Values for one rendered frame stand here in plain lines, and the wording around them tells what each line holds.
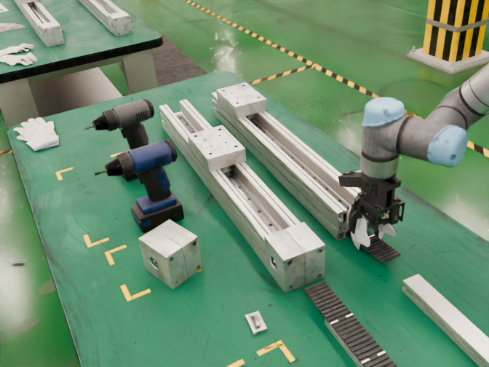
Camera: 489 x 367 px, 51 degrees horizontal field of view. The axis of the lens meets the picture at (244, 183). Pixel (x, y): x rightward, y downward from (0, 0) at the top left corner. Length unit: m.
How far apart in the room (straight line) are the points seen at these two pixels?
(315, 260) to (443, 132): 0.37
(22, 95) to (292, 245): 1.96
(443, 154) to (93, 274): 0.80
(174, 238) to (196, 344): 0.24
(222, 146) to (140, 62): 1.53
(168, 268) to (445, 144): 0.61
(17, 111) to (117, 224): 1.52
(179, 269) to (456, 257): 0.62
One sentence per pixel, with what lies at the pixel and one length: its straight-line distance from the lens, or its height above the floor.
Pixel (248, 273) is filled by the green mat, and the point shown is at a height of 0.78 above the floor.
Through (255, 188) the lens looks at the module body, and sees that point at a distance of 1.30.
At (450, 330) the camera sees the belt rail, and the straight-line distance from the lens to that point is 1.09.
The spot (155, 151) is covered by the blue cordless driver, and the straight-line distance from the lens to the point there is 1.25.
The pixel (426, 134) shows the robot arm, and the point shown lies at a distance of 1.00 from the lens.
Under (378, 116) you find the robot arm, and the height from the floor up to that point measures 1.14.
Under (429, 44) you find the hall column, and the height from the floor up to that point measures 0.12.
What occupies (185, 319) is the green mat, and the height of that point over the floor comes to 0.78.
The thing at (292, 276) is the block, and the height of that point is 0.82.
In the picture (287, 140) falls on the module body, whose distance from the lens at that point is 1.51.
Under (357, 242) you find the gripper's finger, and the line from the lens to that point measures 1.21.
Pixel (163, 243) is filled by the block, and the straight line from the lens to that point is 1.15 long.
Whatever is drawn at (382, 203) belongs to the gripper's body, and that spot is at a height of 0.95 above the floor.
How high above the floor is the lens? 1.59
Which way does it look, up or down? 34 degrees down
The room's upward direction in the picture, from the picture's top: 5 degrees counter-clockwise
